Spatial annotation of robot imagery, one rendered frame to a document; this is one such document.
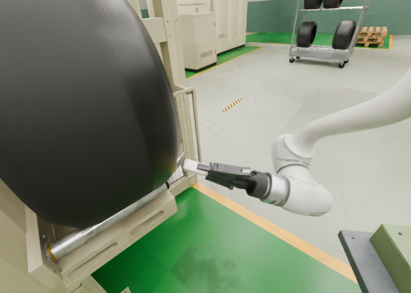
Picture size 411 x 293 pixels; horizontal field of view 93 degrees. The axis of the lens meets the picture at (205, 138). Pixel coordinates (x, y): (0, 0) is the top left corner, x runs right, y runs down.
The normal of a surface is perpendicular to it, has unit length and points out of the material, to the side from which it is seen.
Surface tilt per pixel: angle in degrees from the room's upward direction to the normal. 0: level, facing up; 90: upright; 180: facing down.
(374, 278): 0
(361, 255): 0
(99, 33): 53
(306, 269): 0
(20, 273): 90
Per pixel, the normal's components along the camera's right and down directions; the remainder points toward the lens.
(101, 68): 0.55, -0.03
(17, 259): 0.65, 0.40
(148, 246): -0.06, -0.82
